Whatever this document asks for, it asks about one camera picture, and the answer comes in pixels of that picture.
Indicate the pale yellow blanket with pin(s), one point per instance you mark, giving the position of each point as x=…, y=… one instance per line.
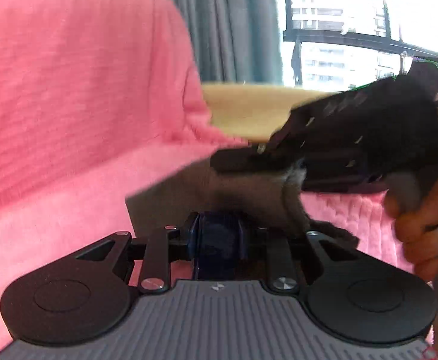
x=249, y=108

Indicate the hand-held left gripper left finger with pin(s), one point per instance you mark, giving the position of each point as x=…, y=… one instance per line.
x=191, y=237

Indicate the black window frame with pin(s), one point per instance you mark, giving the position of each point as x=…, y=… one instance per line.
x=353, y=38

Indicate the grey star-print curtain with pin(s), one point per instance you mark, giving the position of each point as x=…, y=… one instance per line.
x=226, y=22

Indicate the grey cleaning cloth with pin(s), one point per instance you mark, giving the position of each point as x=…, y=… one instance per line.
x=241, y=195

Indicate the apartment building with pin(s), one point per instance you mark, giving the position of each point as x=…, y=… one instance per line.
x=323, y=37

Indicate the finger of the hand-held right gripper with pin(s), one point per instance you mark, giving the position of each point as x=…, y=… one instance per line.
x=249, y=160
x=338, y=180

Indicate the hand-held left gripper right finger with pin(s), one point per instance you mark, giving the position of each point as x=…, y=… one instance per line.
x=278, y=255

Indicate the pink ribbed blanket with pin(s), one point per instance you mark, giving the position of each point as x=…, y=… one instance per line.
x=76, y=120

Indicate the person's right hand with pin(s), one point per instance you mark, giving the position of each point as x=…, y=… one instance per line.
x=421, y=225

